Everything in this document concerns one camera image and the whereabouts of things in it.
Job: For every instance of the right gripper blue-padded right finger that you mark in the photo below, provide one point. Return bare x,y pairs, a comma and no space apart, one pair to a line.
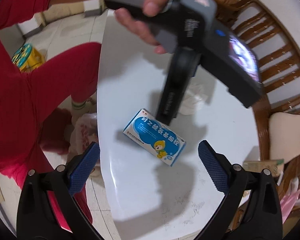
217,166

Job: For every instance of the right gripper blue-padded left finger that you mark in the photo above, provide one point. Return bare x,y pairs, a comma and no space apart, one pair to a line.
81,166

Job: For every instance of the light blue medicine box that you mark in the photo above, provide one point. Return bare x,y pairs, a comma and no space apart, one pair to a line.
154,137

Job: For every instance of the white tissue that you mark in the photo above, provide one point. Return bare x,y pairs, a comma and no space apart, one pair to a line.
193,99

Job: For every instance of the white plastic trash bag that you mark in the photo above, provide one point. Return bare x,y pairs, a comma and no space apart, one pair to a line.
84,133

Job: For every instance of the white-top wooden coffee table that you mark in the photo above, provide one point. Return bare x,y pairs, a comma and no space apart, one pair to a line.
149,199

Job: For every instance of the beige cushion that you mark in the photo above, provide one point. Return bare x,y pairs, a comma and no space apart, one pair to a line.
284,136

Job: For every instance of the pink plastic bag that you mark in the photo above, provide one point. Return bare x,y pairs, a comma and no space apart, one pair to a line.
287,203

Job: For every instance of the long wooden bench sofa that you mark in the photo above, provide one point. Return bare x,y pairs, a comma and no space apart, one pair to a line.
278,58

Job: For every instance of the yellow green plastic stool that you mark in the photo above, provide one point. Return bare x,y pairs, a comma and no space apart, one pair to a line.
27,58

